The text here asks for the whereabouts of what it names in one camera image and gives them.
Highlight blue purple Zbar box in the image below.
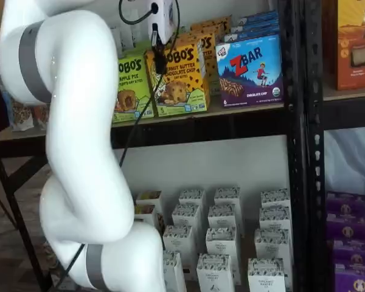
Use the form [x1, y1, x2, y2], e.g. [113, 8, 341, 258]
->
[231, 18, 280, 31]
[215, 33, 285, 108]
[223, 26, 281, 43]
[237, 10, 278, 22]

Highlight black metal shelf rack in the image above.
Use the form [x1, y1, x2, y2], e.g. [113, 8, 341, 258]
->
[0, 0, 307, 292]
[305, 0, 365, 292]

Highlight translucent plastic sheet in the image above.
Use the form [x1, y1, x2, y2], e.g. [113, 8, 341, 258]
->
[324, 129, 365, 196]

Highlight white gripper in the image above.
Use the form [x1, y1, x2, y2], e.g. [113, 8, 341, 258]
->
[147, 0, 175, 75]

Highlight purple snack box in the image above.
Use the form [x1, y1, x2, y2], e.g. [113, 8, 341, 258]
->
[325, 190, 365, 214]
[333, 268, 365, 292]
[325, 209, 365, 242]
[332, 238, 365, 275]

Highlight white patterned box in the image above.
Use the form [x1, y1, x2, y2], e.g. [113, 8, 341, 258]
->
[260, 189, 291, 214]
[204, 226, 238, 260]
[178, 188, 206, 211]
[162, 250, 189, 292]
[247, 257, 286, 292]
[162, 224, 193, 269]
[171, 203, 202, 235]
[258, 206, 293, 235]
[195, 252, 232, 292]
[206, 204, 237, 232]
[254, 228, 293, 263]
[214, 186, 242, 214]

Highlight large orange snack box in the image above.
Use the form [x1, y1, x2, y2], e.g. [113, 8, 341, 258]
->
[330, 0, 365, 92]

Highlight yellow white granola box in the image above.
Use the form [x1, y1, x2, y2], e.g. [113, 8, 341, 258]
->
[134, 189, 164, 214]
[133, 204, 158, 229]

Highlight green Bobo's apple pie box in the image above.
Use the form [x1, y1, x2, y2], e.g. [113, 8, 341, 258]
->
[111, 54, 156, 123]

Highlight orange Bobo's peanut butter box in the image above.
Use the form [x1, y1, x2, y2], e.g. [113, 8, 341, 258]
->
[190, 15, 232, 27]
[197, 32, 217, 83]
[144, 31, 212, 119]
[194, 23, 232, 35]

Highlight granola bag red label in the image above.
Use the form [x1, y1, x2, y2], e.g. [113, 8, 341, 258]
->
[32, 103, 52, 126]

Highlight granola bag orange label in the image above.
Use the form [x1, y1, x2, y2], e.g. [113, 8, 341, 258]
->
[9, 99, 35, 133]

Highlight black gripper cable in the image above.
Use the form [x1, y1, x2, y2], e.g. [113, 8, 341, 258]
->
[118, 0, 159, 25]

